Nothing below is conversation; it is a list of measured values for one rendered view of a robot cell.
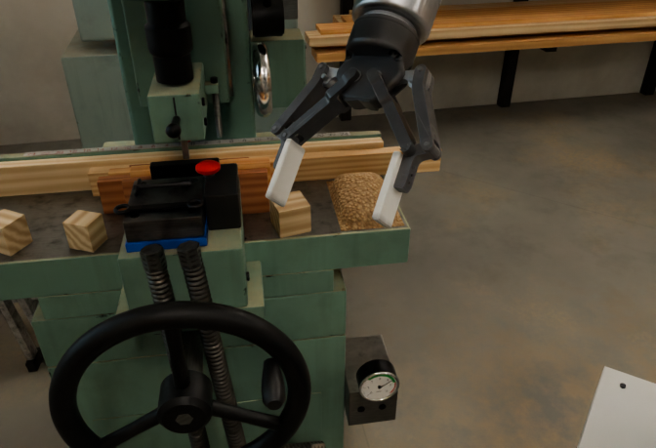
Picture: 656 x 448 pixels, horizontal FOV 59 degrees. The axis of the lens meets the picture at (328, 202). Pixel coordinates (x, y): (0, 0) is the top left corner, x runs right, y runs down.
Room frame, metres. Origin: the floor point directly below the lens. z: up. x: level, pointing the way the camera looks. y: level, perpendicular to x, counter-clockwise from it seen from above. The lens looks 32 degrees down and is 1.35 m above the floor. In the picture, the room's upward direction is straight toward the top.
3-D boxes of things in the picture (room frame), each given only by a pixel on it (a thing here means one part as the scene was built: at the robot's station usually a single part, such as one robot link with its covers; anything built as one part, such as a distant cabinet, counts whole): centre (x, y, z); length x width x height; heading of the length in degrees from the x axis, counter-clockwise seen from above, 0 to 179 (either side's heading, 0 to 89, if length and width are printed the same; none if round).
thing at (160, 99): (0.80, 0.22, 1.03); 0.14 x 0.07 x 0.09; 9
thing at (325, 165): (0.80, 0.09, 0.92); 0.54 x 0.02 x 0.04; 99
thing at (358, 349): (0.68, -0.07, 0.58); 0.12 x 0.08 x 0.08; 9
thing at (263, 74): (0.93, 0.11, 1.02); 0.12 x 0.03 x 0.12; 9
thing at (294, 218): (0.67, 0.05, 0.92); 0.05 x 0.05 x 0.04; 22
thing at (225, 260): (0.59, 0.18, 0.91); 0.15 x 0.14 x 0.09; 99
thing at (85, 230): (0.63, 0.32, 0.92); 0.04 x 0.03 x 0.04; 75
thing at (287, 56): (0.99, 0.09, 1.02); 0.09 x 0.07 x 0.12; 99
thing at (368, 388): (0.61, -0.07, 0.65); 0.06 x 0.04 x 0.08; 99
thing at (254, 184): (0.70, 0.18, 0.93); 0.20 x 0.01 x 0.07; 99
